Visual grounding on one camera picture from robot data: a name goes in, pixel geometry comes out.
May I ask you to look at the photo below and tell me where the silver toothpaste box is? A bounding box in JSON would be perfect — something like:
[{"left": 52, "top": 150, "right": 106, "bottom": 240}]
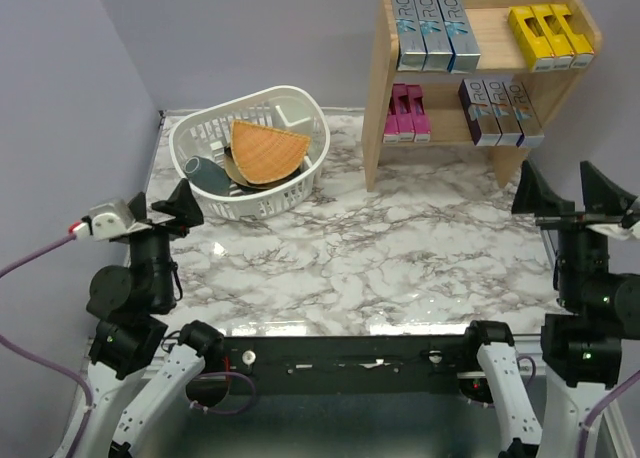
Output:
[{"left": 483, "top": 79, "right": 522, "bottom": 147}]

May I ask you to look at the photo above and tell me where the dark teal cup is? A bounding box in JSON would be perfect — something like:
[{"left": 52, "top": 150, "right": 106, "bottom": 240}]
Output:
[{"left": 183, "top": 156, "right": 231, "bottom": 196}]

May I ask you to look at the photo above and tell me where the white plastic basket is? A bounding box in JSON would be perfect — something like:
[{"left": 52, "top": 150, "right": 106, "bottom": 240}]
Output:
[{"left": 169, "top": 85, "right": 330, "bottom": 221}]

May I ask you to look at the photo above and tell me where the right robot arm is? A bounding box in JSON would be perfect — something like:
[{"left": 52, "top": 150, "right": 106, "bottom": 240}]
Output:
[{"left": 459, "top": 160, "right": 639, "bottom": 457}]

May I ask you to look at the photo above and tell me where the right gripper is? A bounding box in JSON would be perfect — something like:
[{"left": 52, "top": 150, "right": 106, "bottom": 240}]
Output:
[{"left": 513, "top": 154, "right": 640, "bottom": 306}]

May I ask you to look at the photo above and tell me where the yellow toothpaste box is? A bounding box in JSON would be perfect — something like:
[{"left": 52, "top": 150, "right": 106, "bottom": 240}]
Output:
[
  {"left": 550, "top": 4, "right": 595, "bottom": 69},
  {"left": 507, "top": 6, "right": 554, "bottom": 72},
  {"left": 531, "top": 4, "right": 575, "bottom": 70}
]

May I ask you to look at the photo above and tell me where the wooden two-tier shelf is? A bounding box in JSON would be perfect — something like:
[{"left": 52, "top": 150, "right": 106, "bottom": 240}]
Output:
[{"left": 362, "top": 0, "right": 602, "bottom": 189}]

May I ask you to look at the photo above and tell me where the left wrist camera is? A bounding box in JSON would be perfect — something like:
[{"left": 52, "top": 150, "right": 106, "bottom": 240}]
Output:
[{"left": 69, "top": 199, "right": 151, "bottom": 241}]

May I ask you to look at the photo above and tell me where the black base bar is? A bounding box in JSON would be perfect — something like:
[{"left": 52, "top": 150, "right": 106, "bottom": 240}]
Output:
[{"left": 224, "top": 335, "right": 486, "bottom": 397}]

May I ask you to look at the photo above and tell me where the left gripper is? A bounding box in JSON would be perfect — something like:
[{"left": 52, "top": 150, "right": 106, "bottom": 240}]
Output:
[{"left": 130, "top": 176, "right": 206, "bottom": 306}]

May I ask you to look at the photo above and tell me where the blue green toothpaste box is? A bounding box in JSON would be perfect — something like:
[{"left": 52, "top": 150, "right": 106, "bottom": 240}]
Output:
[{"left": 391, "top": 0, "right": 427, "bottom": 72}]

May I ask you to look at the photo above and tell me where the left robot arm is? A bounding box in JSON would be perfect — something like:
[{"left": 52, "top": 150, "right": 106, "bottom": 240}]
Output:
[{"left": 55, "top": 179, "right": 223, "bottom": 457}]

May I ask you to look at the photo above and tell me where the pink toothpaste box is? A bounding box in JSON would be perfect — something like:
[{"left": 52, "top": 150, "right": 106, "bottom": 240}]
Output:
[
  {"left": 383, "top": 100, "right": 400, "bottom": 143},
  {"left": 407, "top": 85, "right": 431, "bottom": 143},
  {"left": 392, "top": 84, "right": 415, "bottom": 142}
]

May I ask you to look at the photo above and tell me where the metallic blue toothpaste box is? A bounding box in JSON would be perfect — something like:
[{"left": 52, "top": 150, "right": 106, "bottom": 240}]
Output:
[
  {"left": 414, "top": 0, "right": 453, "bottom": 72},
  {"left": 437, "top": 0, "right": 481, "bottom": 74}
]

